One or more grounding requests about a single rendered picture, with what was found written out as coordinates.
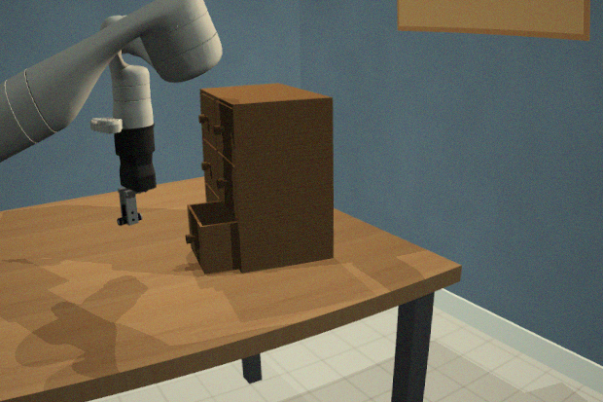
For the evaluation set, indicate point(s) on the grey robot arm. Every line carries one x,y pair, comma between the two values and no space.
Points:
179,38

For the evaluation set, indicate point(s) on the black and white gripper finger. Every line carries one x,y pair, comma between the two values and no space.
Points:
131,207
121,192

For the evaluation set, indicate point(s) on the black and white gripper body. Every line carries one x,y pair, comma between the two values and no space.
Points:
134,142

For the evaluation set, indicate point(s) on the brown wooden chest of drawers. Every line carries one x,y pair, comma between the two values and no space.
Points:
284,174

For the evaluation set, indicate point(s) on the dark brown drawer front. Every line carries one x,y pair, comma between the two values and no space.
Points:
224,127
208,119
228,191
210,164
216,247
210,195

